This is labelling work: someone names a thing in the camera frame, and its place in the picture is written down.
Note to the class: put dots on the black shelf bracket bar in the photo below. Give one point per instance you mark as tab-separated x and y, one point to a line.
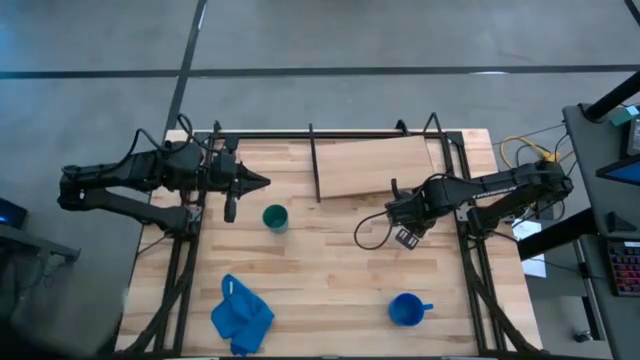
314	165

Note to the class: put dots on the wooden shelf board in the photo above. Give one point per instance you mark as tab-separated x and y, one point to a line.
370	167

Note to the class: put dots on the keyboard with red keys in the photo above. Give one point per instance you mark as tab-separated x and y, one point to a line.
625	267

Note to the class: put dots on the green plastic cup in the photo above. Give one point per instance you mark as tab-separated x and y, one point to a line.
275	217

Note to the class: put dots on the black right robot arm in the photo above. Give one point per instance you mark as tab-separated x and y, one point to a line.
500	187

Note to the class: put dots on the black triangular stand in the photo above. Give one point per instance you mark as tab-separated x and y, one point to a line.
617	224

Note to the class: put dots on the black desk crossbar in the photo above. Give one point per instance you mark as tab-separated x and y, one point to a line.
555	234

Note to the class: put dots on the blue cloth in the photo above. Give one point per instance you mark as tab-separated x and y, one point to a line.
242	320

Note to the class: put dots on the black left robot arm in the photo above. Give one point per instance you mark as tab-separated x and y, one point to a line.
125	170

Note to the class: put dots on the right wrist camera with label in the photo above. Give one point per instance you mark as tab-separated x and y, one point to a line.
407	239

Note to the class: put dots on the teal small box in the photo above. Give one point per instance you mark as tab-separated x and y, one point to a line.
625	116

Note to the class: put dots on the white paper sheet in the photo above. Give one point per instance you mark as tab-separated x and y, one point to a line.
535	265

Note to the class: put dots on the dark device with blue light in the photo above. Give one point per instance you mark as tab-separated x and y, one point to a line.
12	212

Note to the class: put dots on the black caster wheel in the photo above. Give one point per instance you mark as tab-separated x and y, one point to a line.
582	336

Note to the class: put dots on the blue screen tablet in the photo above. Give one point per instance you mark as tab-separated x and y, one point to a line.
627	172

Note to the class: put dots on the black metal table frame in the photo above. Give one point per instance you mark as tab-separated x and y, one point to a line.
350	134

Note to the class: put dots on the gray metal stand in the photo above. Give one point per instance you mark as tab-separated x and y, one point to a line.
35	242

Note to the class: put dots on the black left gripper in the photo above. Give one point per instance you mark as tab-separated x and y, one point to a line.
223	172

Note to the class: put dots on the black pole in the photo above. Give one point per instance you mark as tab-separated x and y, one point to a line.
615	97

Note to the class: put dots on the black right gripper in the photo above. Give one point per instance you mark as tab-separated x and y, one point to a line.
412	211

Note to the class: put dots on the gray side desk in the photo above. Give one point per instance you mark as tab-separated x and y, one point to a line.
590	165

